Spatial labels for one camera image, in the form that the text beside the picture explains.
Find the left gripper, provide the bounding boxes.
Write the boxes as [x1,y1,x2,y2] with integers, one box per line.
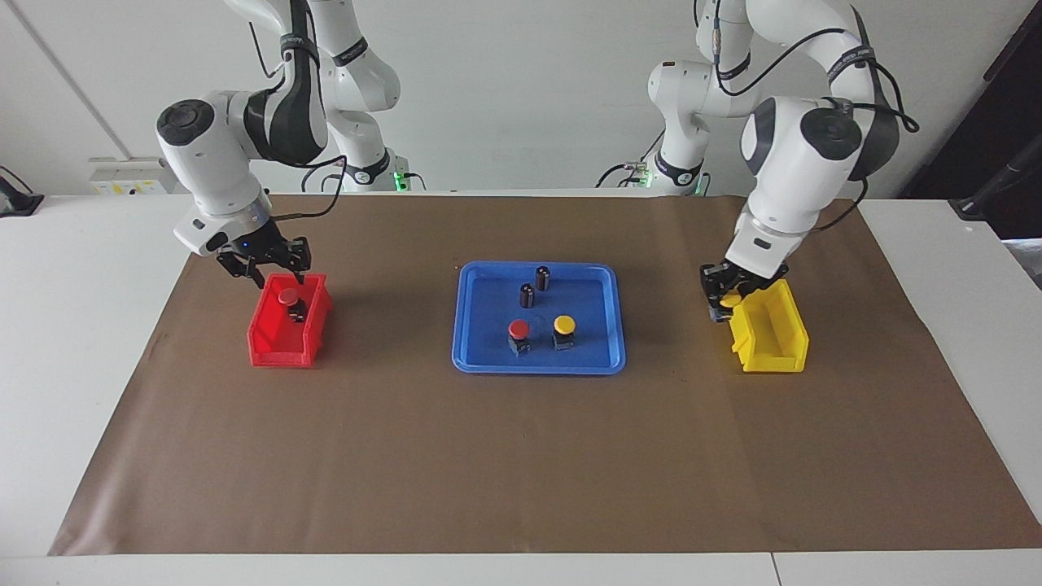
[701,260,788,323]

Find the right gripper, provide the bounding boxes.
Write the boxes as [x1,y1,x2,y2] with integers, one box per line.
[213,218,313,288]

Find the yellow plastic bin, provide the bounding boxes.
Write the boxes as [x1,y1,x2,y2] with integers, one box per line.
[729,279,810,374]

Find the red plastic bin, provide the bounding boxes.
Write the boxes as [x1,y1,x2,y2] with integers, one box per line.
[247,273,334,369]

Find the white socket box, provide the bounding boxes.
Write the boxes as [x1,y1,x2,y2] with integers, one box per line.
[88,156,173,195]

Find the blue plastic tray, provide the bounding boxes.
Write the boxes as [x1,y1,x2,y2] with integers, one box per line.
[452,260,627,376]

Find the black stand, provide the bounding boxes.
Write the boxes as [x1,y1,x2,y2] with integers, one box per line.
[0,166,45,219]
[948,137,1042,221]

